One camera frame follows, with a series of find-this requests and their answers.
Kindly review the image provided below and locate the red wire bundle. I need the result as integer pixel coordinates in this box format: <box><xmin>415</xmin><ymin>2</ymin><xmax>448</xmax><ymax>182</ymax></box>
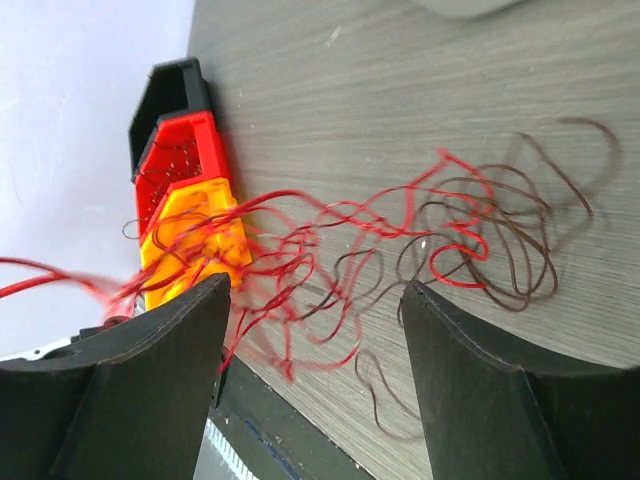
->
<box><xmin>0</xmin><ymin>147</ymin><xmax>494</xmax><ymax>384</ymax></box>

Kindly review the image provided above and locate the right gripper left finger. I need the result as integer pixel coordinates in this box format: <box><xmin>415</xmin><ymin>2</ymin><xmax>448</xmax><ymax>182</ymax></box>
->
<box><xmin>1</xmin><ymin>274</ymin><xmax>230</xmax><ymax>479</ymax></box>

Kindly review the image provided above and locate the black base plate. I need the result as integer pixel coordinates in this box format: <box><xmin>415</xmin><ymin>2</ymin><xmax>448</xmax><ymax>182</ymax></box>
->
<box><xmin>208</xmin><ymin>359</ymin><xmax>372</xmax><ymax>480</ymax></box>

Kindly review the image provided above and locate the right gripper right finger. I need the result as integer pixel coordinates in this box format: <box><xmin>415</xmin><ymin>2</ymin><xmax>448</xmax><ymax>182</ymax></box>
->
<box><xmin>401</xmin><ymin>281</ymin><xmax>639</xmax><ymax>480</ymax></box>

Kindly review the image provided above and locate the red plastic bin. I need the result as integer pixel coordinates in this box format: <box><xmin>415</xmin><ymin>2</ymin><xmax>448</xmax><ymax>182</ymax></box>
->
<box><xmin>134</xmin><ymin>110</ymin><xmax>231</xmax><ymax>240</ymax></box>

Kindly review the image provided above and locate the white plastic fruit basket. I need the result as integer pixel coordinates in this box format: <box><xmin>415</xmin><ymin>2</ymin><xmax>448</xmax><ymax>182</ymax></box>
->
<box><xmin>415</xmin><ymin>0</ymin><xmax>520</xmax><ymax>20</ymax></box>

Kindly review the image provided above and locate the yellow plastic bin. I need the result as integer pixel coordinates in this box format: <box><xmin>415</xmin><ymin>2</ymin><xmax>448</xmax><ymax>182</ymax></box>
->
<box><xmin>140</xmin><ymin>177</ymin><xmax>251</xmax><ymax>310</ymax></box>

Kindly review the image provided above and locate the black plastic bin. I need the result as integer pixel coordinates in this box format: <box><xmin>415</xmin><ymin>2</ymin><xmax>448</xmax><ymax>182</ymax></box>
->
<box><xmin>128</xmin><ymin>57</ymin><xmax>212</xmax><ymax>181</ymax></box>

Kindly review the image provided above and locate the slotted cable duct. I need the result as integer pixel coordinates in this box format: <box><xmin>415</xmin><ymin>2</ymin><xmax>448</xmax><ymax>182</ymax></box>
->
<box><xmin>193</xmin><ymin>419</ymin><xmax>258</xmax><ymax>480</ymax></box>

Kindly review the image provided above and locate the brown wire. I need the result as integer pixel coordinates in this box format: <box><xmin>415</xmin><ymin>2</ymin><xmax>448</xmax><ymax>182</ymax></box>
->
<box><xmin>299</xmin><ymin>117</ymin><xmax>621</xmax><ymax>441</ymax></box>

